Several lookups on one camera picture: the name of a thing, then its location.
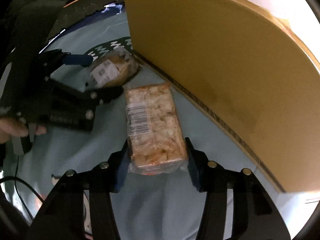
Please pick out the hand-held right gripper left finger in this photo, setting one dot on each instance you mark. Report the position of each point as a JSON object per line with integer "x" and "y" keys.
{"x": 122, "y": 170}

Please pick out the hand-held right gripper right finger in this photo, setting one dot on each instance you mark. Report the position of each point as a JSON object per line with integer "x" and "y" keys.
{"x": 193, "y": 170}

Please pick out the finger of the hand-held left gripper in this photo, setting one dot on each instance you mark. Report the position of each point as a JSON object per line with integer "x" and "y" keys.
{"x": 105, "y": 93}
{"x": 77, "y": 60}

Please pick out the round bread packet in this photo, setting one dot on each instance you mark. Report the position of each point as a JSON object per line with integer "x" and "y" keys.
{"x": 112, "y": 72}

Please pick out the clear rice cake packet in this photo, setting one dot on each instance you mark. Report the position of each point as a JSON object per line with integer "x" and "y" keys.
{"x": 155, "y": 120}

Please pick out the yellow cardboard box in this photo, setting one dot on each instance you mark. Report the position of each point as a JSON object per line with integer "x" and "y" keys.
{"x": 212, "y": 55}

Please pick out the person's left hand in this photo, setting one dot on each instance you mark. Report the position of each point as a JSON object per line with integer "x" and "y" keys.
{"x": 12, "y": 128}

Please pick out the light blue printed cloth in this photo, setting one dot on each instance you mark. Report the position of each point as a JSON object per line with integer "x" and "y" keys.
{"x": 75, "y": 155}

